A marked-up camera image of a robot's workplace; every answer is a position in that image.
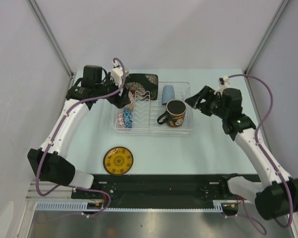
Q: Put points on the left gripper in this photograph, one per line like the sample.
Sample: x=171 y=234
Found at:
x=119 y=101

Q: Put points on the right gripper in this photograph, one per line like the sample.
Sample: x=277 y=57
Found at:
x=206 y=93

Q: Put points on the brown patterned bowl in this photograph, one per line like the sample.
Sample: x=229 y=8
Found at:
x=131 y=105

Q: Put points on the blue patterned bowl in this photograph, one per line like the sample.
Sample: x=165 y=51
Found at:
x=127 y=118

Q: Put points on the red patterned white bowl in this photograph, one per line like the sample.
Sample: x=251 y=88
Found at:
x=120 y=121

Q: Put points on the square black floral plate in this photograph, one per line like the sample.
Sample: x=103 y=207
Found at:
x=143 y=85

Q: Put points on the light blue cup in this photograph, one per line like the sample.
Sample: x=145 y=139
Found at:
x=168 y=94

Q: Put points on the red black mug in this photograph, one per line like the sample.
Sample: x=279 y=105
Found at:
x=174 y=114

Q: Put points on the white wire dish rack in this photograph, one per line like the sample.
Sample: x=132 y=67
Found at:
x=146 y=112

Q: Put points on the round black yellow saucer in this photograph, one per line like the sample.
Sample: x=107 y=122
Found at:
x=118 y=161

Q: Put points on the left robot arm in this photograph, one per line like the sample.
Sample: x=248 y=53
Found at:
x=49 y=162

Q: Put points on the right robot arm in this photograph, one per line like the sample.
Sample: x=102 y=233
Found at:
x=277 y=193

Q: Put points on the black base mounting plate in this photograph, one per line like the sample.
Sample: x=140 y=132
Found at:
x=165 y=192

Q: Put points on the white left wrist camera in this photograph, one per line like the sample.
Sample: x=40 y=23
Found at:
x=117 y=75

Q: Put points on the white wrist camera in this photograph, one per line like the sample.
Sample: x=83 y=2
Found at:
x=223 y=83
x=117 y=75

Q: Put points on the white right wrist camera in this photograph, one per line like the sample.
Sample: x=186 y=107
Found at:
x=223 y=83

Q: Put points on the white slotted cable duct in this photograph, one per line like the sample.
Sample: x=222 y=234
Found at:
x=77 y=206

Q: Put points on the aluminium frame rail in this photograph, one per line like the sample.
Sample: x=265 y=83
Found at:
x=38 y=13

